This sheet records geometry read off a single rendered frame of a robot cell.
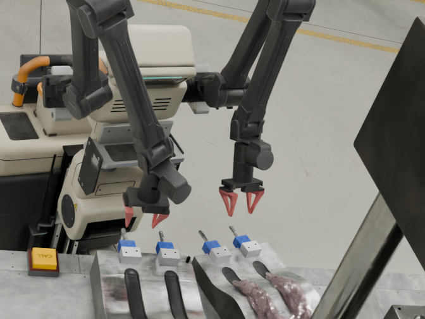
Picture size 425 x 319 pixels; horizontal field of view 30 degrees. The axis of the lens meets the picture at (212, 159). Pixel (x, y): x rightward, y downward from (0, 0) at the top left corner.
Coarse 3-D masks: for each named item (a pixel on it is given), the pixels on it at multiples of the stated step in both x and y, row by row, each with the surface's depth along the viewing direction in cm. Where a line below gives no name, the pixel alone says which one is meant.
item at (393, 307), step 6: (396, 306) 229; (402, 306) 230; (408, 306) 231; (414, 306) 232; (420, 306) 233; (390, 312) 230; (396, 312) 227; (402, 312) 228; (408, 312) 229; (414, 312) 230; (420, 312) 230; (384, 318) 233; (390, 318) 230; (396, 318) 227; (402, 318) 226; (408, 318) 227; (414, 318) 228; (420, 318) 230
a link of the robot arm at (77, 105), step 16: (80, 0) 165; (96, 0) 163; (112, 0) 165; (96, 16) 163; (80, 32) 177; (80, 48) 181; (96, 48) 183; (80, 64) 186; (96, 64) 188; (80, 80) 191; (96, 80) 192; (64, 96) 198; (80, 96) 194; (112, 96) 201; (80, 112) 196
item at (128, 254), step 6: (120, 240) 212; (126, 240) 213; (120, 246) 210; (126, 246) 211; (132, 246) 211; (120, 252) 208; (126, 252) 207; (132, 252) 208; (138, 252) 208; (120, 258) 208; (126, 258) 206; (132, 258) 207; (138, 258) 207; (138, 264) 209
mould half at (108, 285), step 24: (96, 264) 207; (120, 264) 207; (144, 264) 209; (96, 288) 204; (120, 288) 201; (144, 288) 203; (192, 288) 208; (96, 312) 201; (120, 312) 194; (168, 312) 199; (192, 312) 202
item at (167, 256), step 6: (162, 234) 220; (162, 240) 218; (156, 246) 216; (162, 246) 215; (168, 246) 215; (156, 252) 216; (162, 252) 211; (168, 252) 212; (174, 252) 212; (162, 258) 210; (168, 258) 210; (174, 258) 211; (162, 264) 211; (168, 264) 211; (174, 264) 212
